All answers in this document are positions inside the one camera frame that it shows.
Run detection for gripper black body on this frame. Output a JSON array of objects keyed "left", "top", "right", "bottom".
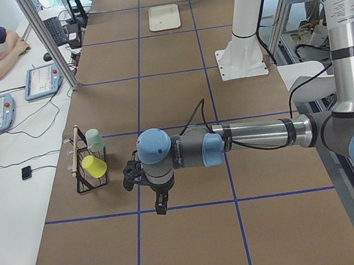
[{"left": 147, "top": 170, "right": 175, "bottom": 197}]

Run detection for green cup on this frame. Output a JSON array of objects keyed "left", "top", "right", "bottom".
[{"left": 85, "top": 128, "right": 105, "bottom": 152}]

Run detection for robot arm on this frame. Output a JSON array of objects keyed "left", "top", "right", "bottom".
[{"left": 136, "top": 0, "right": 354, "bottom": 215}]

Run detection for yellow cup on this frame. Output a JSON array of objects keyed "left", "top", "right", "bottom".
[{"left": 81, "top": 155, "right": 107, "bottom": 178}]

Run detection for white tray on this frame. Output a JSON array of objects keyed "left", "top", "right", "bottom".
[{"left": 148, "top": 4, "right": 181, "bottom": 32}]

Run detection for small black phone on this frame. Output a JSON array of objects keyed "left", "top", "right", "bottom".
[{"left": 21, "top": 165, "right": 32, "bottom": 180}]

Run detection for far teach pendant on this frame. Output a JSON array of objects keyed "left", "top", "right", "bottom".
[{"left": 25, "top": 63, "right": 62, "bottom": 101}]

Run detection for black computer mouse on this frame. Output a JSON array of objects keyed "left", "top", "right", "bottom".
[{"left": 43, "top": 53, "right": 52, "bottom": 62}]

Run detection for black box with label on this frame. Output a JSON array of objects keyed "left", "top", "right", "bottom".
[{"left": 66, "top": 23, "right": 82, "bottom": 49}]

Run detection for black keyboard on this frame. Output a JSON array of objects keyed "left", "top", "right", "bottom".
[{"left": 43, "top": 17, "right": 67, "bottom": 46}]

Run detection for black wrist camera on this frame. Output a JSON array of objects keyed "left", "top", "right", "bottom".
[{"left": 123, "top": 160, "right": 148, "bottom": 191}]

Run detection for black wire cup rack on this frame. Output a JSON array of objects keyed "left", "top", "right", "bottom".
[{"left": 68, "top": 125, "right": 108, "bottom": 194}]

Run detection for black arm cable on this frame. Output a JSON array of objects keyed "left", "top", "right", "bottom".
[{"left": 175, "top": 76, "right": 345, "bottom": 164}]

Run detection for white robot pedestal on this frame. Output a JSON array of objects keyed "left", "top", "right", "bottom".
[{"left": 215, "top": 0, "right": 269, "bottom": 81}]

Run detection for aluminium frame post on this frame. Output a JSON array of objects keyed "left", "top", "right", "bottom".
[{"left": 15, "top": 0, "right": 78, "bottom": 91}]

